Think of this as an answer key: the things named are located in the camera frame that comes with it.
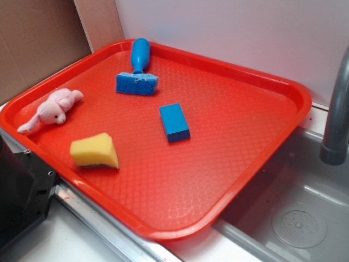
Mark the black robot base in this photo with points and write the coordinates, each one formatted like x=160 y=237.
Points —
x=27 y=186

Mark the yellow sponge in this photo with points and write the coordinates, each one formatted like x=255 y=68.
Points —
x=95 y=151

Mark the blue rectangular block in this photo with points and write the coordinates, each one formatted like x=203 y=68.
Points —
x=174 y=122

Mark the red plastic tray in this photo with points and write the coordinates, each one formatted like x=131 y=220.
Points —
x=238 y=118

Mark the pink plush bunny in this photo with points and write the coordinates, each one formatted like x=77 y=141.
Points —
x=52 y=110

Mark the grey sink basin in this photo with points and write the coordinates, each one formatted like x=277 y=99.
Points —
x=295 y=208

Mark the grey faucet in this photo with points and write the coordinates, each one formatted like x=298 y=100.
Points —
x=335 y=140

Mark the brown cardboard panel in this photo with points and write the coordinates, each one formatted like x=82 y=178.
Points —
x=39 y=38

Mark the blue sponge brush with handle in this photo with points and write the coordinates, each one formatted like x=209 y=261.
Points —
x=138 y=82

